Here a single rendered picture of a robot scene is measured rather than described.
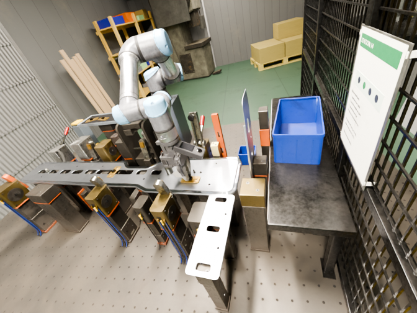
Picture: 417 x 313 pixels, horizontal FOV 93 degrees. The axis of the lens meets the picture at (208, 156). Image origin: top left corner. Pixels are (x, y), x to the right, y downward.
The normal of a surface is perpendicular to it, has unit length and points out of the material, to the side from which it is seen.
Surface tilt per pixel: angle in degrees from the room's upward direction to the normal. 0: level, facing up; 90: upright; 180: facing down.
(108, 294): 0
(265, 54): 90
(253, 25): 90
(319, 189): 0
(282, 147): 90
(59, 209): 90
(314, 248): 0
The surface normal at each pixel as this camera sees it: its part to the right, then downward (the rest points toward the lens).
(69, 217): 0.94, -0.02
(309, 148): -0.34, 0.62
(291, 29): 0.04, 0.59
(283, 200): -0.23, -0.78
